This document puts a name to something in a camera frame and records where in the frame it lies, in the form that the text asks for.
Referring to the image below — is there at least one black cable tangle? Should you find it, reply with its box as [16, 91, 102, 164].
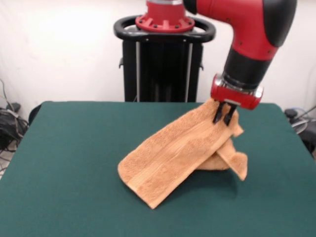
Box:
[0, 79, 30, 173]
[283, 106, 316, 154]

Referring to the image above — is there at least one orange terry towel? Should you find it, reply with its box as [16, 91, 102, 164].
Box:
[117, 98, 248, 209]

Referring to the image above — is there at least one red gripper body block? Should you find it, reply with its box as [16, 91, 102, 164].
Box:
[210, 73, 264, 111]

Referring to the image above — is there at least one dark green tablecloth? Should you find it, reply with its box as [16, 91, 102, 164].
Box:
[0, 100, 316, 237]

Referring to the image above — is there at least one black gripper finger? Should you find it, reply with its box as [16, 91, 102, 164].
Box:
[212, 100, 227, 124]
[223, 104, 237, 126]

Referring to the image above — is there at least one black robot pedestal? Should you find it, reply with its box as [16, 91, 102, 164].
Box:
[113, 15, 217, 103]

